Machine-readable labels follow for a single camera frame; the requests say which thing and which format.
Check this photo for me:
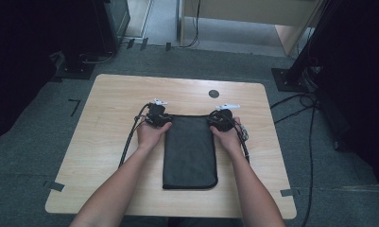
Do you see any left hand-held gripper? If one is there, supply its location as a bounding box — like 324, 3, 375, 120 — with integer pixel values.
145, 97, 174, 129

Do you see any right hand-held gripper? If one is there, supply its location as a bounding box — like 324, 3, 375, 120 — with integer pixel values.
207, 103, 242, 133

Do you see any dark grey cloth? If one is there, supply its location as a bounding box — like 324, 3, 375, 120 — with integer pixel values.
162, 113, 219, 190

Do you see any person's right hand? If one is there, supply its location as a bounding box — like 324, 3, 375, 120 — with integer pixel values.
209, 116, 244, 153

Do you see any person's left hand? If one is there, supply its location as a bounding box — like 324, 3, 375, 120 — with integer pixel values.
136, 120, 173, 152

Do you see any black stand base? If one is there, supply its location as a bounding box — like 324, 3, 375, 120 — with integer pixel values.
54, 51, 97, 80
270, 67, 308, 94

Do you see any black floor tape corner mark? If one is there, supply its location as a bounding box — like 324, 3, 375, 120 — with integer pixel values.
67, 98, 82, 118

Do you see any dark glass-front cabinet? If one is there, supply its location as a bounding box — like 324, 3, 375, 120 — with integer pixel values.
92, 0, 131, 55

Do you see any light wooden cabinet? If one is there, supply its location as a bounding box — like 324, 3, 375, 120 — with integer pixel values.
177, 0, 324, 57

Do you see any dark curtain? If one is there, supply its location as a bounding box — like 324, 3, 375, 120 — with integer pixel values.
0, 0, 68, 145
309, 0, 379, 204

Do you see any silver cable plug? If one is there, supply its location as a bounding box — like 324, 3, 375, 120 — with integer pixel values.
239, 124, 250, 142

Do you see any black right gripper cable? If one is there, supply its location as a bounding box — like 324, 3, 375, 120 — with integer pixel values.
233, 121, 251, 165

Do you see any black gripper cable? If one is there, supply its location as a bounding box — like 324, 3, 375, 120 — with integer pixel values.
233, 121, 251, 165
117, 103, 151, 168

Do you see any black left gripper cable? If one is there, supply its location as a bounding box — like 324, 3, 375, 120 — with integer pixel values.
117, 103, 151, 168

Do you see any black floor cable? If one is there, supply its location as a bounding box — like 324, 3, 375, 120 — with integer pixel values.
269, 92, 318, 125

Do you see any black hanging cable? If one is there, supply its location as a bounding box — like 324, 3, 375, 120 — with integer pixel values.
179, 0, 201, 49

